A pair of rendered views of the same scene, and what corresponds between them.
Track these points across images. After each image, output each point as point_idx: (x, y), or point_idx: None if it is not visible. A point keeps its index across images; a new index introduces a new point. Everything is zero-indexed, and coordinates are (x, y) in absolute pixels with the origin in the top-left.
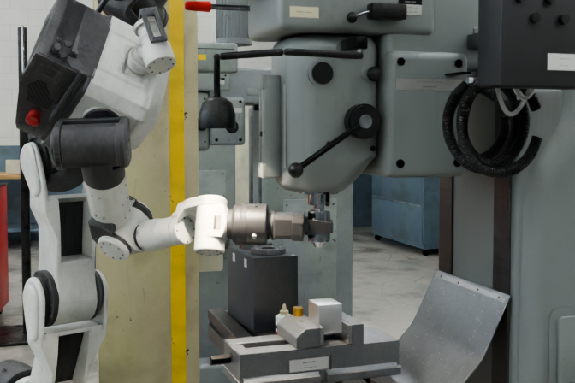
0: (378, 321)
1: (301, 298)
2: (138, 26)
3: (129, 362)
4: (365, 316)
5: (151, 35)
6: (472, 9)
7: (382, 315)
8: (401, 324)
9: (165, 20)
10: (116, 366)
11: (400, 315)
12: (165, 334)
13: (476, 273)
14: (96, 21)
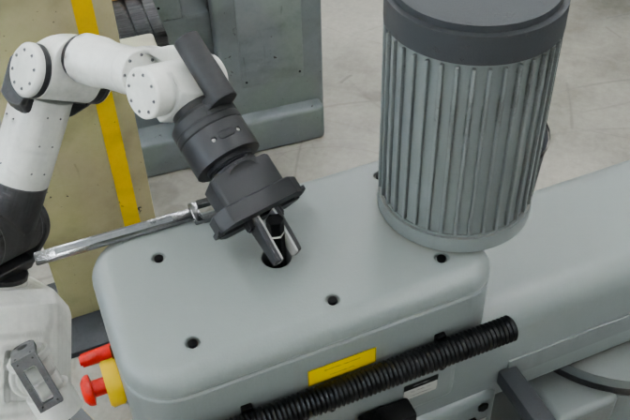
0: None
1: (262, 55)
2: (13, 373)
3: (76, 232)
4: None
5: (37, 404)
6: (510, 344)
7: None
8: None
9: (46, 231)
10: (62, 238)
11: None
12: (111, 200)
13: None
14: None
